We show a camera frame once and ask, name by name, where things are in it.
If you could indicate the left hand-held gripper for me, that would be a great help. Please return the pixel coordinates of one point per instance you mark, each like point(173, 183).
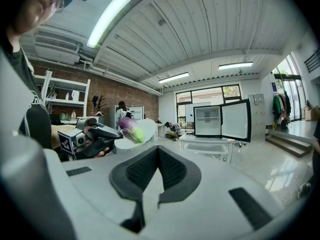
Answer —
point(67, 141)

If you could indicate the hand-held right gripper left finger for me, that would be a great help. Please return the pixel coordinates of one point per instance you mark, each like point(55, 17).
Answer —
point(120, 181)

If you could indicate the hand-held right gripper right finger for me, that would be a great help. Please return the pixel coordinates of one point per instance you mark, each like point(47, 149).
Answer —
point(192, 181)

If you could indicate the purple green vegetable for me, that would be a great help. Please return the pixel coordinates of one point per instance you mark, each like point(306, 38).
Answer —
point(128, 125)

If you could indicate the white plate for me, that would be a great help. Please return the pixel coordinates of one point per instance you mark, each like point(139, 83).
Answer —
point(150, 129)

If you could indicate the black mini fridge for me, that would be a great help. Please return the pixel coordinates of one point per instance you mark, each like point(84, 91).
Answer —
point(235, 119)

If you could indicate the person's left forearm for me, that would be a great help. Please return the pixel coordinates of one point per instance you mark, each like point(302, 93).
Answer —
point(56, 136)

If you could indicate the person's left hand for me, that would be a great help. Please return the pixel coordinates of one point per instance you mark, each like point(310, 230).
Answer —
point(102, 152)

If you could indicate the dark coat stand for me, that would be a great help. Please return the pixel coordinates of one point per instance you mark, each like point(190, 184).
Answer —
point(100, 104)

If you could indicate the white low table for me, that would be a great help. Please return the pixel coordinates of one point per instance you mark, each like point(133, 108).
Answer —
point(207, 146)

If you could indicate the white display cabinet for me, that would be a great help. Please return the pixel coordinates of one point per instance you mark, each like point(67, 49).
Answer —
point(138, 112)

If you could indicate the white jug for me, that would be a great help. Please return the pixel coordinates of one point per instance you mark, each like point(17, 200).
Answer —
point(75, 95)

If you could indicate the person's black t-shirt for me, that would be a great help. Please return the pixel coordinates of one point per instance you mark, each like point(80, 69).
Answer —
point(40, 124)

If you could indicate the white shelf rack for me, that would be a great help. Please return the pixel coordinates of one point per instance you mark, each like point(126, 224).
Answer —
point(66, 84)

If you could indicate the whiteboard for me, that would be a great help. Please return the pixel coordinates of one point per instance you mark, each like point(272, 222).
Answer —
point(190, 112)

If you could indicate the black-framed window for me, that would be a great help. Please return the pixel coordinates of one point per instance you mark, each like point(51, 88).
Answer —
point(207, 92)

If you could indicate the grey locker cabinet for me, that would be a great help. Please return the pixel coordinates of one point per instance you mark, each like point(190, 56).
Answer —
point(257, 116)

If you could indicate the long ceiling light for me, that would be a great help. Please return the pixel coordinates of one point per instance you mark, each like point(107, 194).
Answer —
point(173, 77)
point(235, 65)
point(107, 19)

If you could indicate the wooden steps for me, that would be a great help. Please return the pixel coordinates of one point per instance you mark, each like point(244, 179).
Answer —
point(287, 144)

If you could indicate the white ceiling air conditioner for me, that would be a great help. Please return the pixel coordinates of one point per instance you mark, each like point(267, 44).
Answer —
point(57, 47)

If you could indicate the clothes rack with garments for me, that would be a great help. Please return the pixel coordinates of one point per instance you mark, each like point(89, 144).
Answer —
point(280, 106)

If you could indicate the ceiling smoke detector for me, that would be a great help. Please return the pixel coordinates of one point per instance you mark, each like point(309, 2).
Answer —
point(162, 23)

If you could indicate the glass entrance door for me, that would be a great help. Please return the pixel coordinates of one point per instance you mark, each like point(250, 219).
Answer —
point(292, 91)

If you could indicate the person's head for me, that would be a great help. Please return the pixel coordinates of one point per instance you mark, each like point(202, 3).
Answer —
point(32, 9)

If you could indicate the black wall railing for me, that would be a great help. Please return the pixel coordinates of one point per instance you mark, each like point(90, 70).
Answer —
point(313, 61)

